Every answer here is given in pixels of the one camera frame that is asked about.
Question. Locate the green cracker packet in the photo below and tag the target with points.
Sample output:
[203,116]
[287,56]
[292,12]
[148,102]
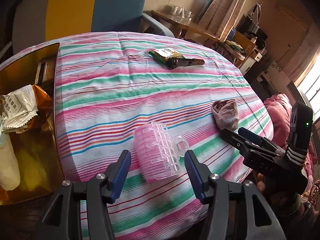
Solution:
[166,56]

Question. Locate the brown toy brick gun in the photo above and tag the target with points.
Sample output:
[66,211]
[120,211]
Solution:
[175,62]

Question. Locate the wooden desk with clutter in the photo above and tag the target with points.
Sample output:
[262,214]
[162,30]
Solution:
[241,46]

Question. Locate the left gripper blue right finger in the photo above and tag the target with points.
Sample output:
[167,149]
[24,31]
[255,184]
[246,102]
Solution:
[198,174]

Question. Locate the gold storage box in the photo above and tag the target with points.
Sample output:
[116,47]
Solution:
[35,149]

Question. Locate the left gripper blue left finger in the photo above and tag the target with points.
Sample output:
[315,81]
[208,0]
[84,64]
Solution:
[119,174]

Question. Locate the orange snack bag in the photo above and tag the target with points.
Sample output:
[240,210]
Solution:
[44,107]

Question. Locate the pink cloth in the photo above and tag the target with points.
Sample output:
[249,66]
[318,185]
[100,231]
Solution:
[225,113]

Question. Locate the beige printed snack bag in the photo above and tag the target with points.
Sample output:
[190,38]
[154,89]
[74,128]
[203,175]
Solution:
[17,108]

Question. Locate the beige window curtain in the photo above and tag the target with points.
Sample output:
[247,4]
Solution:
[220,17]

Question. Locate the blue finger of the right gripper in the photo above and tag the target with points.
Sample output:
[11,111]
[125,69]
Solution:
[250,136]
[235,140]

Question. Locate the yellow blue grey armchair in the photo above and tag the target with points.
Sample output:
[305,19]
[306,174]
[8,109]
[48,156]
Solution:
[37,21]

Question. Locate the pink pillow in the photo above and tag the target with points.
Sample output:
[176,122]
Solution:
[279,109]

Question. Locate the green beige small box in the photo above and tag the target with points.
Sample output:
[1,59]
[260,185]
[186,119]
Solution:
[45,73]

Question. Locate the pink hair roller with clip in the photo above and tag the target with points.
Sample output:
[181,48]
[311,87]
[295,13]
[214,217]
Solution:
[158,152]

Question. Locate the set of white cups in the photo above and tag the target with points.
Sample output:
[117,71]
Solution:
[178,11]

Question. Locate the wooden side table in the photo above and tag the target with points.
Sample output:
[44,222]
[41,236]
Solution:
[181,26]

